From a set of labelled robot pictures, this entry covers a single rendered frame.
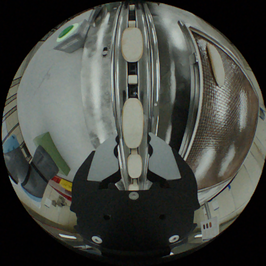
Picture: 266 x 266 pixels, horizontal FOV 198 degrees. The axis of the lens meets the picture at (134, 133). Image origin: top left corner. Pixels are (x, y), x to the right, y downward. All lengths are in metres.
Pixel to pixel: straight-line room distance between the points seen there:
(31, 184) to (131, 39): 0.45
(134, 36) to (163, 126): 0.21
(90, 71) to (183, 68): 0.19
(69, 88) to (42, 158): 0.26
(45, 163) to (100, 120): 0.29
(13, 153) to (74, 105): 0.28
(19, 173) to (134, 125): 0.38
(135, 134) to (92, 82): 0.12
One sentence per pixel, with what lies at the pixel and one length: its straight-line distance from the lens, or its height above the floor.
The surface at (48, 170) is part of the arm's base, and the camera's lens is 0.38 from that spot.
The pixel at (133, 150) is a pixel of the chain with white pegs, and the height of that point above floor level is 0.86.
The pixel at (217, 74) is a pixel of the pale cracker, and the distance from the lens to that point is 0.18.
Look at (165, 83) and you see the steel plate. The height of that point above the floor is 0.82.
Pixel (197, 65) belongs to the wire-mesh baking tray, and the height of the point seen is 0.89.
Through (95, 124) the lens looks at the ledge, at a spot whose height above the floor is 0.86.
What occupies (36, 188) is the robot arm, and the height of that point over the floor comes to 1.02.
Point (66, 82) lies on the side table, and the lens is 0.25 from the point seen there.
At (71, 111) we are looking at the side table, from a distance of 0.24.
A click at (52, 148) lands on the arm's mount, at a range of 0.37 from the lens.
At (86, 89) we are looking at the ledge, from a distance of 0.16.
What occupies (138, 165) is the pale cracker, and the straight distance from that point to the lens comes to 0.22.
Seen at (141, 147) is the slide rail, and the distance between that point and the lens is 0.19.
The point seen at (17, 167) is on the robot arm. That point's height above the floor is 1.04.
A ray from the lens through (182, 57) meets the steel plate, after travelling 0.23.
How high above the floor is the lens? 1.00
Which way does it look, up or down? 62 degrees down
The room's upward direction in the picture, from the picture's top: 178 degrees clockwise
